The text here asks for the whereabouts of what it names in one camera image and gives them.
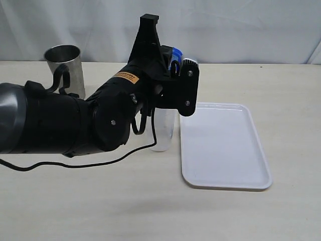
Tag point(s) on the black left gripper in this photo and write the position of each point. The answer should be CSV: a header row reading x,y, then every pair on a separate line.
x,y
148,58

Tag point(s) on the blue container lid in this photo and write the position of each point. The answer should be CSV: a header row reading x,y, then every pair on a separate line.
x,y
176,58

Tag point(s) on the clear plastic container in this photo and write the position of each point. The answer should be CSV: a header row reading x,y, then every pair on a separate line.
x,y
164,122

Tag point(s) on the stainless steel cup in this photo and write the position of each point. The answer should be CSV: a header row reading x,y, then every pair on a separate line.
x,y
69,55

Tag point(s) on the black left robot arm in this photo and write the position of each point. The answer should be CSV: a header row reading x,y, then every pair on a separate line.
x,y
36,120

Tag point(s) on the white backdrop cloth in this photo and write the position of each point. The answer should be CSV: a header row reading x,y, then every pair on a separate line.
x,y
209,31

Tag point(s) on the white plastic tray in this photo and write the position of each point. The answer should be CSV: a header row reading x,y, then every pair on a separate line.
x,y
221,149

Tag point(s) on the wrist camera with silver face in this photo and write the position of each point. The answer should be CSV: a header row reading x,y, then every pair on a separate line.
x,y
180,89

